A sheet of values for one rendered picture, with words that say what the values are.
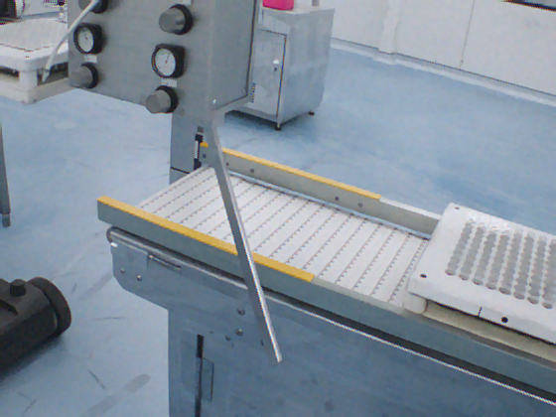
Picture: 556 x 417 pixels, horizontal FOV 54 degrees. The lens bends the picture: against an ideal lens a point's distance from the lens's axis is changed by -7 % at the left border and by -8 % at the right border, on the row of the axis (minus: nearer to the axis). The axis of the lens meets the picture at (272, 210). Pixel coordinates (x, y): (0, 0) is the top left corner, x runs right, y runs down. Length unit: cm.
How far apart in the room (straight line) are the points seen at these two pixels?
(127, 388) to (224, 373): 83
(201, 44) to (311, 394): 53
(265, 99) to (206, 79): 299
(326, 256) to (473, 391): 28
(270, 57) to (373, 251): 277
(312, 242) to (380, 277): 12
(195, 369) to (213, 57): 54
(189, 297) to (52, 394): 100
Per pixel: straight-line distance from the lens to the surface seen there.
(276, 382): 91
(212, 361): 95
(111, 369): 182
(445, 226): 82
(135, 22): 69
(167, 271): 83
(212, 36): 63
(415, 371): 73
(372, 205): 94
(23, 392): 179
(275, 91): 357
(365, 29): 632
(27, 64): 93
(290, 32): 346
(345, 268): 81
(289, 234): 86
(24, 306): 177
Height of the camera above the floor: 126
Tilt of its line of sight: 28 degrees down
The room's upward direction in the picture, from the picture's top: 7 degrees clockwise
